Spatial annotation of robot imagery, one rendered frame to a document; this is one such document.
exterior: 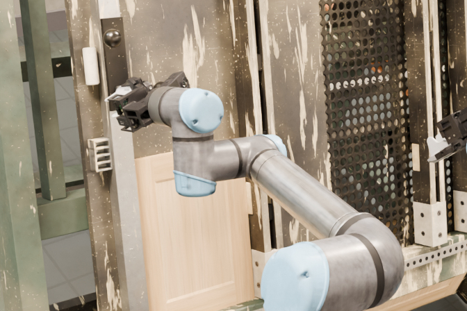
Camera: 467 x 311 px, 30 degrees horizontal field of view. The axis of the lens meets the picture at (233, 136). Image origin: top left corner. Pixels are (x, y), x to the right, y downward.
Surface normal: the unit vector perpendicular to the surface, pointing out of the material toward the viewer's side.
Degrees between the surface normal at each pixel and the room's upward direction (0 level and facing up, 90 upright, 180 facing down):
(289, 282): 83
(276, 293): 83
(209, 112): 56
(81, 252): 0
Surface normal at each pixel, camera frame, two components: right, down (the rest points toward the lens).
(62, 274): 0.25, -0.77
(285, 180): -0.52, -0.56
